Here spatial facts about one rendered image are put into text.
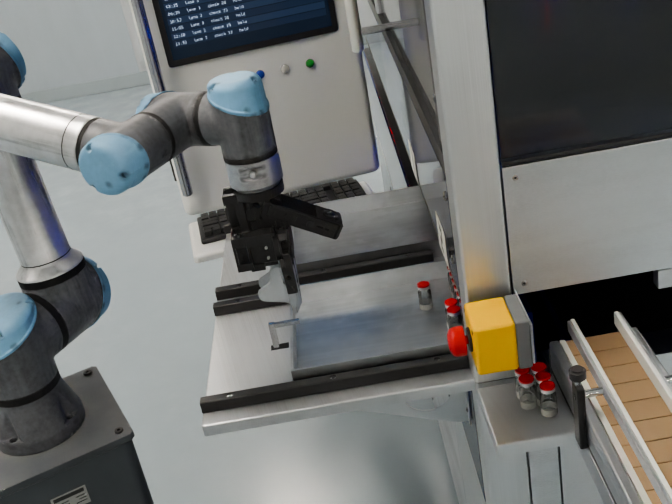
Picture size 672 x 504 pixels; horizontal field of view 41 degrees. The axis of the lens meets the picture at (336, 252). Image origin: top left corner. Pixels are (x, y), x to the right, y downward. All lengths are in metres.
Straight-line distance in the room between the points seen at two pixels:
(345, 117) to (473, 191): 1.08
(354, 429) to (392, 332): 1.28
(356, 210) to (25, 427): 0.78
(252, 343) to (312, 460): 1.16
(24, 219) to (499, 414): 0.81
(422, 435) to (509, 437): 1.43
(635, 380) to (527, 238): 0.23
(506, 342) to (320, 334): 0.41
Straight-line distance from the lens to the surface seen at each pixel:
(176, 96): 1.26
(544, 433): 1.22
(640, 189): 1.23
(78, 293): 1.58
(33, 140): 1.24
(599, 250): 1.25
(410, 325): 1.46
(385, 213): 1.85
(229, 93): 1.18
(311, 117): 2.19
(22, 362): 1.51
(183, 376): 3.13
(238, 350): 1.49
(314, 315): 1.53
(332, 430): 2.72
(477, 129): 1.13
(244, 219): 1.26
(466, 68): 1.11
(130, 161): 1.14
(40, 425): 1.56
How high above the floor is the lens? 1.65
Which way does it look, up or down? 26 degrees down
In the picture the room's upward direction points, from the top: 11 degrees counter-clockwise
